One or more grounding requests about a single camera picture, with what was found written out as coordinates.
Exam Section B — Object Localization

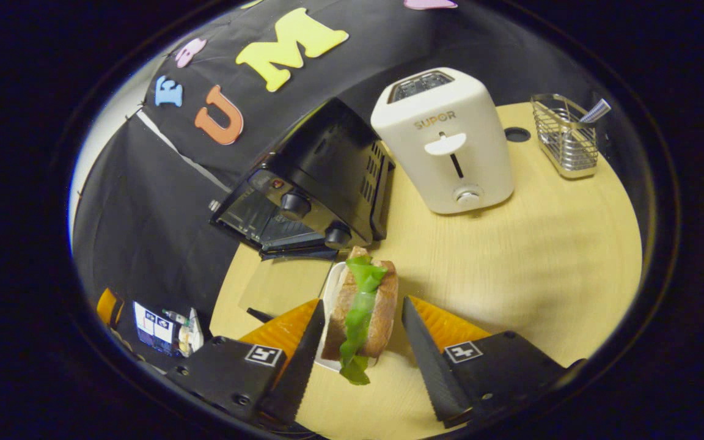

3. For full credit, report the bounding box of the black electric oven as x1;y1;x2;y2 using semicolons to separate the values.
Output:
208;97;397;323

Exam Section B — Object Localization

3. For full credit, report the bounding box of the white box with dark squares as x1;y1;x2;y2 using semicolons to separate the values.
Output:
133;301;177;357

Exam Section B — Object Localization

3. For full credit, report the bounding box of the metal wire basket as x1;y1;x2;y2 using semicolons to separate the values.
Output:
531;93;600;180

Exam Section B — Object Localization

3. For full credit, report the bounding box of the striped stick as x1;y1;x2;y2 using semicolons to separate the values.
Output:
578;98;612;125

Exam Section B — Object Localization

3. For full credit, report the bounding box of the lettuce sandwich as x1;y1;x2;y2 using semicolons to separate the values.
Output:
321;246;399;386

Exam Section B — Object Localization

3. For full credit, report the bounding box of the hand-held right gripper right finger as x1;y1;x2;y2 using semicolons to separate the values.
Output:
401;295;586;428

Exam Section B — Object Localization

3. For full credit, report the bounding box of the white plate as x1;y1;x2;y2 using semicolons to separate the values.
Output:
314;262;389;373

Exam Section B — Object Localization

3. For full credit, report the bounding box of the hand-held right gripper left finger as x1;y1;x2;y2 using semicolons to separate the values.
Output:
164;298;327;428

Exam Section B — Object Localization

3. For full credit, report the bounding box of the black backdrop cloth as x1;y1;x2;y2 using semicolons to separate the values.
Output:
71;0;609;367

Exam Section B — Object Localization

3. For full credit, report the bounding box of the white and green clutter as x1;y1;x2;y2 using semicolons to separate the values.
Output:
163;307;206;357

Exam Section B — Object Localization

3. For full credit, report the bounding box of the white toaster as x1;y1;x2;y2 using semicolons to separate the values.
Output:
370;67;516;215

